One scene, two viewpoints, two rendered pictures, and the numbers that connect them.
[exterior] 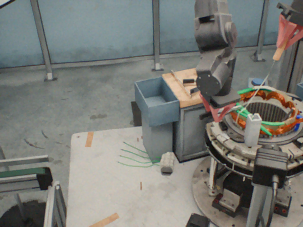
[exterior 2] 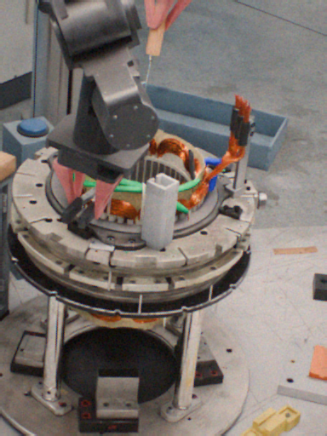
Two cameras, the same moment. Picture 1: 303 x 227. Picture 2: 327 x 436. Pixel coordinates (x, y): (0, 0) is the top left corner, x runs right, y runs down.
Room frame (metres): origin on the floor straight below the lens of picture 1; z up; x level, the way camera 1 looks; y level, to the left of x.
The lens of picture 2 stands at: (-0.03, 0.60, 1.87)
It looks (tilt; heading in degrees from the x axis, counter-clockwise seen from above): 33 degrees down; 312
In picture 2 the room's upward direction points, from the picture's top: 6 degrees clockwise
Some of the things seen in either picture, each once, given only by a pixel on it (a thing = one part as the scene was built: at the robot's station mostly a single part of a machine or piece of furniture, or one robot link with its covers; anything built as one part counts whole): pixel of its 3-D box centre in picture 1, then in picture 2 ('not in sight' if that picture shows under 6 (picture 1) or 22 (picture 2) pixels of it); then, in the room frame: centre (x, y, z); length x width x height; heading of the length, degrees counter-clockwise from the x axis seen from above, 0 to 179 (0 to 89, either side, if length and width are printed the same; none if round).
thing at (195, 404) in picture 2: not in sight; (180, 406); (0.71, -0.33, 0.81); 0.07 x 0.03 x 0.01; 91
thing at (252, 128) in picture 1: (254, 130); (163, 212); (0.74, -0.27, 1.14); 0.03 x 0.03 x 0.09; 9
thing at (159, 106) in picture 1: (156, 123); not in sight; (1.06, -0.02, 0.92); 0.17 x 0.11 x 0.28; 17
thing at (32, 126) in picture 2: (258, 81); (33, 125); (1.13, -0.39, 1.04); 0.04 x 0.04 x 0.01
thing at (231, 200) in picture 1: (230, 198); (117, 393); (0.76, -0.24, 0.85); 0.06 x 0.04 x 0.05; 51
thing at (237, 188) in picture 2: not in sight; (240, 155); (0.76, -0.43, 1.15); 0.03 x 0.02 x 0.12; 91
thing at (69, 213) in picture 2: (206, 115); (72, 210); (0.77, -0.14, 1.17); 0.04 x 0.01 x 0.02; 114
